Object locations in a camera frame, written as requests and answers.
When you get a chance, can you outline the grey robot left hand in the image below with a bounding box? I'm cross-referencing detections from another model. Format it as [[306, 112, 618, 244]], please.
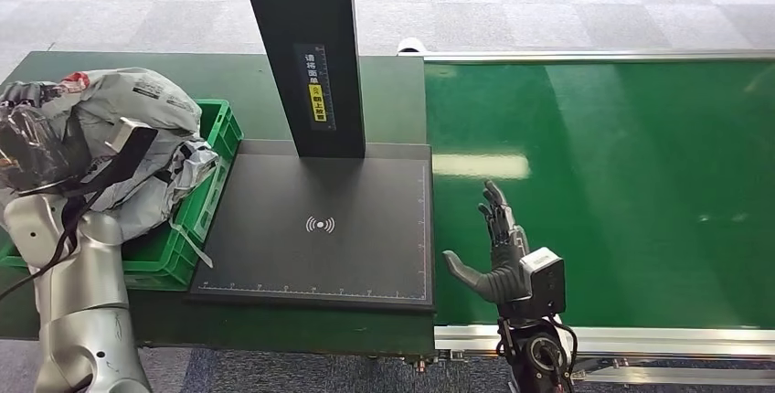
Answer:
[[0, 81, 92, 193]]

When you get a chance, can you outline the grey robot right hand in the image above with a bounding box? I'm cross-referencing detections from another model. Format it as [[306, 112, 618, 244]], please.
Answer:
[[441, 179, 534, 307]]

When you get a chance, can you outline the small grey red-print mailer bag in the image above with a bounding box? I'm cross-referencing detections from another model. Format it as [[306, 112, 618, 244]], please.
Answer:
[[38, 67, 204, 165]]

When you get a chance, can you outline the green conveyor belt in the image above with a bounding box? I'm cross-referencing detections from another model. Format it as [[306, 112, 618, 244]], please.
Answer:
[[423, 61, 775, 330]]

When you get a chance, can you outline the dark green table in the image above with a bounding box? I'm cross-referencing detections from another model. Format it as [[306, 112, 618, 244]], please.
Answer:
[[0, 50, 436, 356]]

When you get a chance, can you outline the green plastic crate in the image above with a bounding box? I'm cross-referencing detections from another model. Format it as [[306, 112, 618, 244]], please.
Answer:
[[0, 99, 245, 292]]

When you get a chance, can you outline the black scanner platform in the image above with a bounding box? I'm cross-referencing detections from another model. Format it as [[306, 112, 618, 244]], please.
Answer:
[[188, 140, 435, 313]]

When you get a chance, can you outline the black scanner column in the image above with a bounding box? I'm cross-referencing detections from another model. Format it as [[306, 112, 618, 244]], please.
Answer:
[[236, 0, 366, 160]]

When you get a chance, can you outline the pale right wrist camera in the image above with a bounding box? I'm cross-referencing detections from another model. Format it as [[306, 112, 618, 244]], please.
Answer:
[[519, 247, 568, 319]]

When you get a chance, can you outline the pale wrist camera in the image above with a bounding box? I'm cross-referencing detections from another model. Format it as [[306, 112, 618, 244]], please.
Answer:
[[79, 117, 160, 197], [519, 247, 568, 319]]

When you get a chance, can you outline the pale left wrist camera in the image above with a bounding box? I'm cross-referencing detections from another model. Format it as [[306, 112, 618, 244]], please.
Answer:
[[79, 117, 160, 197]]

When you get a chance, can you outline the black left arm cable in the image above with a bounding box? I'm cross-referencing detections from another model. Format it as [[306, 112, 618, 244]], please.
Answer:
[[0, 156, 119, 303]]

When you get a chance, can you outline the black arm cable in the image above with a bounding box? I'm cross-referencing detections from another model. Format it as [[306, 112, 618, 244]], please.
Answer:
[[547, 316, 579, 379], [0, 156, 119, 303]]

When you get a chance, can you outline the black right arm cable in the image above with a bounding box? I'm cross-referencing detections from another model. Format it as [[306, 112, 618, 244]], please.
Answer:
[[547, 316, 579, 379]]

